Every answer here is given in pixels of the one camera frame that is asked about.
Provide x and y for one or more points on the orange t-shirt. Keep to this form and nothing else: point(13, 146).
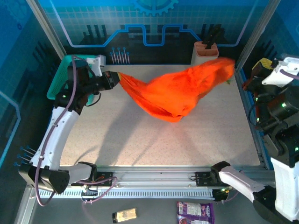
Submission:
point(177, 93)

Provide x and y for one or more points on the green snack packet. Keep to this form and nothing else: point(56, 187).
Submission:
point(229, 82)

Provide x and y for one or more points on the teal plastic basket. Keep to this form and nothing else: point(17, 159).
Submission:
point(59, 74)

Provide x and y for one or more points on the purple snack packet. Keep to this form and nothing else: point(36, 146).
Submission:
point(195, 213)

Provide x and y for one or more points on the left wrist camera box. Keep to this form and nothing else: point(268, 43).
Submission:
point(97, 64)

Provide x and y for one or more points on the aluminium frame post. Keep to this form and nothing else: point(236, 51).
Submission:
point(44, 25)
point(260, 25)

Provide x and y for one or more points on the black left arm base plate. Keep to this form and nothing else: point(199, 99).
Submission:
point(105, 177)

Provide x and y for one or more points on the aluminium rail frame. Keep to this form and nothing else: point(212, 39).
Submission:
point(151, 177)

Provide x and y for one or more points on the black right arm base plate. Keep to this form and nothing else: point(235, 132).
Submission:
point(203, 179)

